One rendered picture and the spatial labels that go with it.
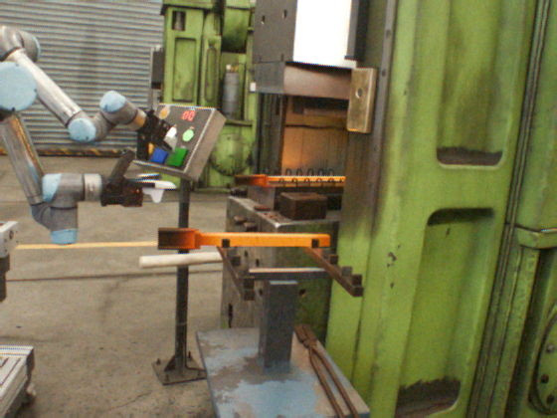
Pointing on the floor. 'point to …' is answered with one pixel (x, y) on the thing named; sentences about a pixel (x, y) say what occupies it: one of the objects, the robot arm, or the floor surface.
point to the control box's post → (181, 272)
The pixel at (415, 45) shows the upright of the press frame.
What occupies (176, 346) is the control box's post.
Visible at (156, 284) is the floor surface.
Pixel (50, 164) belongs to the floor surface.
